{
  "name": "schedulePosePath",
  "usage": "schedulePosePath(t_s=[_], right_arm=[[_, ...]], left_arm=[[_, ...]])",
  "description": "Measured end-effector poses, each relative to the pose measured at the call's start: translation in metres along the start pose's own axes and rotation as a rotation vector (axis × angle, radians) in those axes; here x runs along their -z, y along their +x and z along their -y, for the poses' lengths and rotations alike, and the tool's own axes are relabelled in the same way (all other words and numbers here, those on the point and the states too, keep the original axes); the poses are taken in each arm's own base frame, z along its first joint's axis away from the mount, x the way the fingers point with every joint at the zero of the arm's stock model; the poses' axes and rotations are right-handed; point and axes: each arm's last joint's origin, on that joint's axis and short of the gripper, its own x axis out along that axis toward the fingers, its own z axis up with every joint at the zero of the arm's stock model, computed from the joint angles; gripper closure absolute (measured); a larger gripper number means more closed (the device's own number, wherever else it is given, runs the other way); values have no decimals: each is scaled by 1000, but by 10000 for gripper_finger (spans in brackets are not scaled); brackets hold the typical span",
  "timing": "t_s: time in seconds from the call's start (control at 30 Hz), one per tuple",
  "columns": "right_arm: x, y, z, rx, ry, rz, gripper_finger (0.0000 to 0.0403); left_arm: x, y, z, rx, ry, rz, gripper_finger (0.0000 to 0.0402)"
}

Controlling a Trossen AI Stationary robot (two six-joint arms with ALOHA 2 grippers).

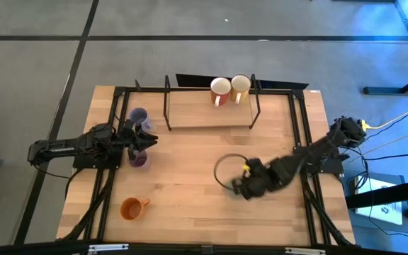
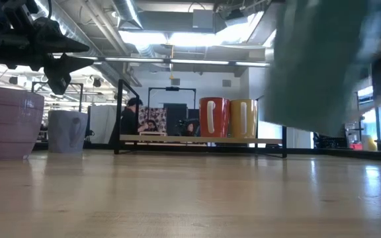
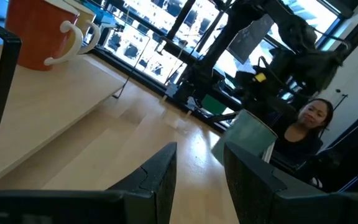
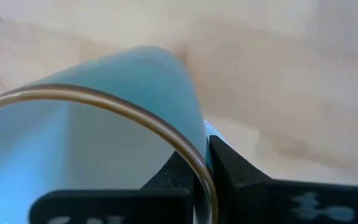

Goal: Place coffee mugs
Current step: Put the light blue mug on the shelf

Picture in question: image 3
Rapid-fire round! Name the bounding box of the black monitor panel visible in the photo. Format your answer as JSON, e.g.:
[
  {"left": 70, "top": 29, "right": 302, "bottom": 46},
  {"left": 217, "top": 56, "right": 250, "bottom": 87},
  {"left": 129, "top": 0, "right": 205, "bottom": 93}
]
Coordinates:
[{"left": 227, "top": 14, "right": 275, "bottom": 65}]

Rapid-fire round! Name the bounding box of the yellow mug white handle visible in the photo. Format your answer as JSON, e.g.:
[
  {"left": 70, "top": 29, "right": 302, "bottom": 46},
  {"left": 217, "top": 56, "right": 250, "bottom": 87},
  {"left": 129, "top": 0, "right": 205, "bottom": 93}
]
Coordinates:
[{"left": 62, "top": 0, "right": 101, "bottom": 56}]

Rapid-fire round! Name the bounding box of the wooden shelf board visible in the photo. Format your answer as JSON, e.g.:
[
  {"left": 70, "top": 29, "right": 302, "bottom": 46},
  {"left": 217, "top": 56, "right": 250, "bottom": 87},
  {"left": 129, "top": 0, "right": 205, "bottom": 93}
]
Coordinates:
[{"left": 0, "top": 45, "right": 127, "bottom": 190}]

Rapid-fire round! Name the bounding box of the black metal shelf frame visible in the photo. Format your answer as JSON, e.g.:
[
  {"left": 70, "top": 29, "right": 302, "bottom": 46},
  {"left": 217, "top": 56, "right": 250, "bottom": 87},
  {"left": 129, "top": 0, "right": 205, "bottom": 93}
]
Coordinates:
[{"left": 0, "top": 15, "right": 150, "bottom": 190}]

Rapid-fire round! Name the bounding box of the red mug white handle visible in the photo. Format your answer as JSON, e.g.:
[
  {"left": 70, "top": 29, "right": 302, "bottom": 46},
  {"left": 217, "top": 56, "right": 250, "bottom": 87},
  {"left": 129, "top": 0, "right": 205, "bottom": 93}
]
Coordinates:
[{"left": 4, "top": 0, "right": 84, "bottom": 72}]

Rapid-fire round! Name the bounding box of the green mug white handle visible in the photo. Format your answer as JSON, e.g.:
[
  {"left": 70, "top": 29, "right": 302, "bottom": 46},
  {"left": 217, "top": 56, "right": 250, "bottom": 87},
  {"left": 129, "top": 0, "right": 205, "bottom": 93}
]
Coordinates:
[{"left": 211, "top": 108, "right": 278, "bottom": 166}]

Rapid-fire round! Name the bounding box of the black window frame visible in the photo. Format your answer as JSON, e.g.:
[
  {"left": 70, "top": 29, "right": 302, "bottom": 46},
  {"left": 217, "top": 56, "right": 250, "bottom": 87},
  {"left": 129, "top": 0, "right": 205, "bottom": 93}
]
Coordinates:
[{"left": 82, "top": 0, "right": 358, "bottom": 131}]

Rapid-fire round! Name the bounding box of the black support pole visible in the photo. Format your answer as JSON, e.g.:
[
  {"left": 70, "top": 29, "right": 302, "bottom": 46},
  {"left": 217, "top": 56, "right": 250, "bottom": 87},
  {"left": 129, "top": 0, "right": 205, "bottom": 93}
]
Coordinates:
[{"left": 193, "top": 0, "right": 239, "bottom": 94}]

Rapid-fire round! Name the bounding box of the person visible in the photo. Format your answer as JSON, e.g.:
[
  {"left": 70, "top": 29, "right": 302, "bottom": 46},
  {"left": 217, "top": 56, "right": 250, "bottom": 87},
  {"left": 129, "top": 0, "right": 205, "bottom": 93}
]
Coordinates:
[{"left": 270, "top": 98, "right": 335, "bottom": 170}]

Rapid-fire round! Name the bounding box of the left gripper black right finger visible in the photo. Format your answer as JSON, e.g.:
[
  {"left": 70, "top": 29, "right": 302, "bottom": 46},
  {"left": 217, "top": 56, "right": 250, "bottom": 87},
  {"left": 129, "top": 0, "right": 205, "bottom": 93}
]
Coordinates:
[{"left": 223, "top": 141, "right": 326, "bottom": 224}]

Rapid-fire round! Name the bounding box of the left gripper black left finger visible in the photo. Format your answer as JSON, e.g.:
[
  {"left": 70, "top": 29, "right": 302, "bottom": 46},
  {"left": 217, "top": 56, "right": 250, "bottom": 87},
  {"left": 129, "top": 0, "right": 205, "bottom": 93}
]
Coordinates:
[{"left": 106, "top": 141, "right": 179, "bottom": 224}]

